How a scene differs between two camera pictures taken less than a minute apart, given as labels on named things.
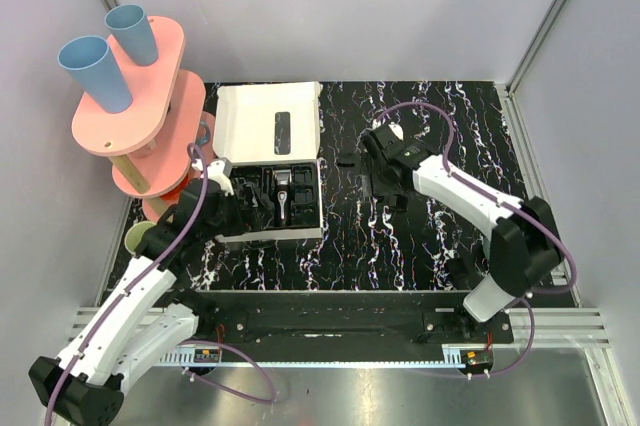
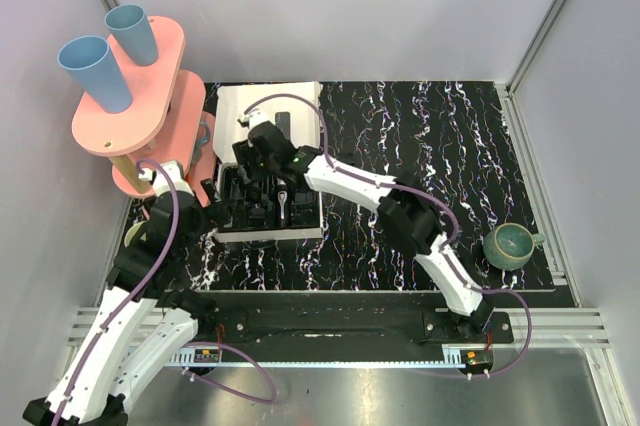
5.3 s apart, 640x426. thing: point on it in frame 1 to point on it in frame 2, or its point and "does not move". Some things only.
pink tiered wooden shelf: x=149 y=144 does not move
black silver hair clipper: x=282 y=198 does not move
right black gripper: x=399 y=188 to x=244 y=153
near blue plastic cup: x=89 y=58 does not move
